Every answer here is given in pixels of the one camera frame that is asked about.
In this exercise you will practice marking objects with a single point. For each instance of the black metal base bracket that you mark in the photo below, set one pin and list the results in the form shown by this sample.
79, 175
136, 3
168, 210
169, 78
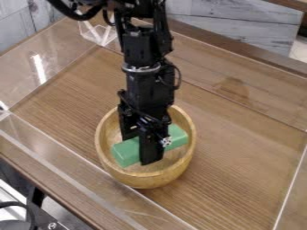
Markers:
41, 220

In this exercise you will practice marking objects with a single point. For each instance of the green rectangular block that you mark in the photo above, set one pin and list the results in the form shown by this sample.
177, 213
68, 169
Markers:
125, 150

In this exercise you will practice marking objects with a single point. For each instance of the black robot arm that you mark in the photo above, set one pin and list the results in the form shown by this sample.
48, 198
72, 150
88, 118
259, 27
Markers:
141, 27

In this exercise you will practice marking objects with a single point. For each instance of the brown wooden bowl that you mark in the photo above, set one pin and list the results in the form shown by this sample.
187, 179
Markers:
152, 175

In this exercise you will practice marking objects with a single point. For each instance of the black table leg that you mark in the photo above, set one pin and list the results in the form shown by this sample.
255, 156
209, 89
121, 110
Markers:
36, 196

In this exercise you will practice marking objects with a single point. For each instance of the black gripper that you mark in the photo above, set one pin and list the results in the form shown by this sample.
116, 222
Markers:
145, 99

